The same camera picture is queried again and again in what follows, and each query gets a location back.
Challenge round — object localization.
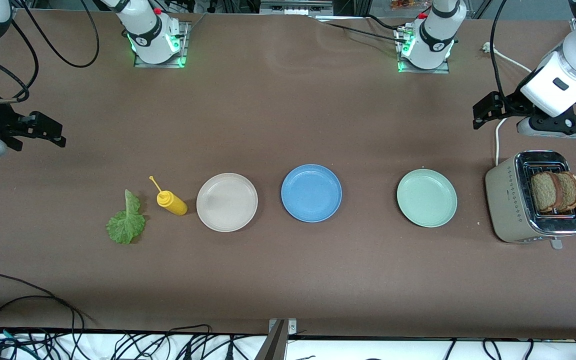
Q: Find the yellow mustard squeeze bottle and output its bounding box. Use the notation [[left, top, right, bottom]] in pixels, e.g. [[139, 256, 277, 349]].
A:
[[149, 175, 189, 217]]

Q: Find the white round plate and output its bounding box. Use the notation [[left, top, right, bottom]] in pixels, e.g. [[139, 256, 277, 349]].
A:
[[196, 172, 259, 233]]

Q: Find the green round plate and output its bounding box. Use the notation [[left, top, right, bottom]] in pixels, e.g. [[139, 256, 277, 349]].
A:
[[396, 168, 458, 228]]

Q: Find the beige chrome toaster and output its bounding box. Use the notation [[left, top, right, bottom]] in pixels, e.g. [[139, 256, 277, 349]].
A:
[[485, 150, 576, 250]]

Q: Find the blue round plate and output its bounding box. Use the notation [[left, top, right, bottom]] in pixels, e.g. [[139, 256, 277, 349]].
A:
[[281, 164, 343, 223]]

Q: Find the brown bread slice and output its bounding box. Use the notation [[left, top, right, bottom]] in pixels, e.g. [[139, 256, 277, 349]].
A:
[[530, 171, 564, 214], [555, 171, 576, 212]]

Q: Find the black base cable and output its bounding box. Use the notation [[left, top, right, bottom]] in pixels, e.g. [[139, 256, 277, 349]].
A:
[[324, 21, 409, 43], [365, 14, 409, 32]]

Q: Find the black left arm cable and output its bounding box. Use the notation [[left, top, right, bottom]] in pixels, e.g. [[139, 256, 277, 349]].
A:
[[489, 0, 511, 101]]

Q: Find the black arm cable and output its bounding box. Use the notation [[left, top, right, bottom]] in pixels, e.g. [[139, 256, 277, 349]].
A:
[[13, 0, 101, 69], [0, 22, 40, 104], [489, 0, 511, 101]]

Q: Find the white toaster power cord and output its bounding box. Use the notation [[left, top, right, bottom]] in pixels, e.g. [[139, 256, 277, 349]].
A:
[[482, 42, 536, 167]]

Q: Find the small metal bracket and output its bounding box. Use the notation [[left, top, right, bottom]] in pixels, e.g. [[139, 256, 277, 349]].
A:
[[268, 318, 298, 335]]

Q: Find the grey camera post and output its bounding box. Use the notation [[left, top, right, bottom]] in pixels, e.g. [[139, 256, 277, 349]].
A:
[[253, 320, 289, 360]]

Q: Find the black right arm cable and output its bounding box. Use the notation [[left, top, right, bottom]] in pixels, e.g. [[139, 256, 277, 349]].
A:
[[0, 22, 40, 104], [13, 0, 101, 69]]

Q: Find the green lettuce leaf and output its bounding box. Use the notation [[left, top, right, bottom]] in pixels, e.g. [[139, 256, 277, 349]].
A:
[[106, 188, 147, 245]]

